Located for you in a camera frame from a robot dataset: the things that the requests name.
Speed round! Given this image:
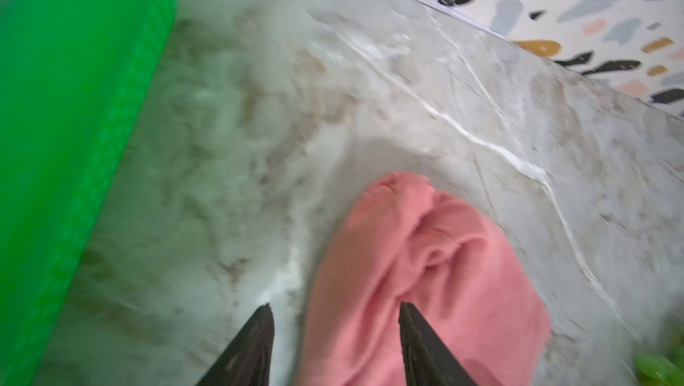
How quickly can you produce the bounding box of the pink t-shirt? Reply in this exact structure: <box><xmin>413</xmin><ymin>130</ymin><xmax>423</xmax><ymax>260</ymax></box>
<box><xmin>297</xmin><ymin>172</ymin><xmax>551</xmax><ymax>385</ymax></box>

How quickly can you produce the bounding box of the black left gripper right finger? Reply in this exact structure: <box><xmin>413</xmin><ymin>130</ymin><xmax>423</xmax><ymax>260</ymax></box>
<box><xmin>399</xmin><ymin>302</ymin><xmax>477</xmax><ymax>386</ymax></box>

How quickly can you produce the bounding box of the green plastic grape bunch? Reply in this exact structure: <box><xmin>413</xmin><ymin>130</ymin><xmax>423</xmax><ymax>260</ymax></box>
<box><xmin>634</xmin><ymin>334</ymin><xmax>683</xmax><ymax>386</ymax></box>

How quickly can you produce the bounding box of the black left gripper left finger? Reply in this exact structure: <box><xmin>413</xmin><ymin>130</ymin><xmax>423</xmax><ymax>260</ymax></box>
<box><xmin>196</xmin><ymin>304</ymin><xmax>274</xmax><ymax>386</ymax></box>

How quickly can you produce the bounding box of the green plastic basket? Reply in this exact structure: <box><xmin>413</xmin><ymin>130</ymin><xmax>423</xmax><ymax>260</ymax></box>
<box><xmin>1</xmin><ymin>0</ymin><xmax>176</xmax><ymax>385</ymax></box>

